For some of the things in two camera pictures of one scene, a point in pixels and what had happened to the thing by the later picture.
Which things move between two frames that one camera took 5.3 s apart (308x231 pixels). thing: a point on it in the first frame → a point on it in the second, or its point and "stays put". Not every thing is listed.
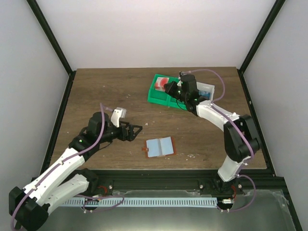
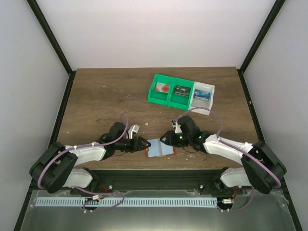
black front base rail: x=253 y=182 stays put
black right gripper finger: x=170 y=85 → x=167 y=135
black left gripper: x=125 y=133 → x=138 y=143
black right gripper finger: x=171 y=90 → x=168 y=142
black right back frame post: x=277 y=6 stays put
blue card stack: x=204 y=94 stays put
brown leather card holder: x=160 y=147 stays put
